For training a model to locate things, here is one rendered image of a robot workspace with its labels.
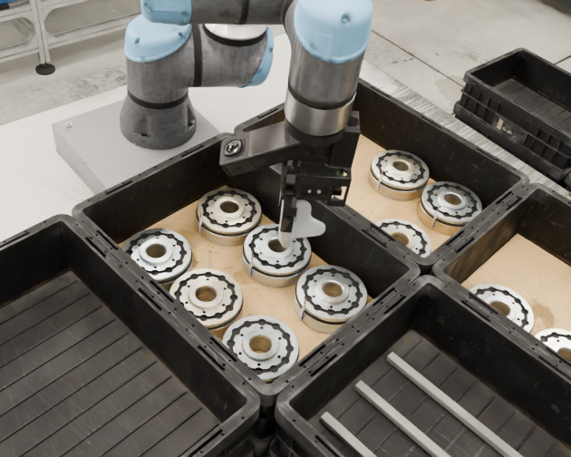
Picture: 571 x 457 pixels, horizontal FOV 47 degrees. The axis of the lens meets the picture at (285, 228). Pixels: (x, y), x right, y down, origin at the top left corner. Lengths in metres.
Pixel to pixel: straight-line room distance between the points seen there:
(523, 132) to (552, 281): 0.93
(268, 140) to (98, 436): 0.41
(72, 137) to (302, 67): 0.74
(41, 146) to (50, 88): 1.47
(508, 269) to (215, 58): 0.62
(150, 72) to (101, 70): 1.78
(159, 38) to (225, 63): 0.12
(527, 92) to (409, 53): 1.19
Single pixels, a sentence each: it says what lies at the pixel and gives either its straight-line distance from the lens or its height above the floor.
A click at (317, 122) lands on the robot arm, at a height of 1.16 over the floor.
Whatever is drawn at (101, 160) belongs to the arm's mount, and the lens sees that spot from 1.30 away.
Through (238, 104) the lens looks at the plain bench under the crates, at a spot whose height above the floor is 0.70.
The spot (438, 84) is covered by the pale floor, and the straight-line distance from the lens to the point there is 3.16.
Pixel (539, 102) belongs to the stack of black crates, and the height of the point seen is 0.49.
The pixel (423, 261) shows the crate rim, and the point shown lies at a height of 0.93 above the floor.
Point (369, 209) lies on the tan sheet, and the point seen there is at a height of 0.83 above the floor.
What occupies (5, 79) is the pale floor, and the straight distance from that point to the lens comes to 3.00.
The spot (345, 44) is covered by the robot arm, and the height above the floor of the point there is 1.26.
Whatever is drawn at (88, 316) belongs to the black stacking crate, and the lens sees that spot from 0.96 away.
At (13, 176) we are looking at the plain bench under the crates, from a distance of 1.39.
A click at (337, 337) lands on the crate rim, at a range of 0.82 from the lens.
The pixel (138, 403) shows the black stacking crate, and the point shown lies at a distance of 0.87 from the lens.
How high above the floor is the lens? 1.58
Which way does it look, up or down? 44 degrees down
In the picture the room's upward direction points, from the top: 8 degrees clockwise
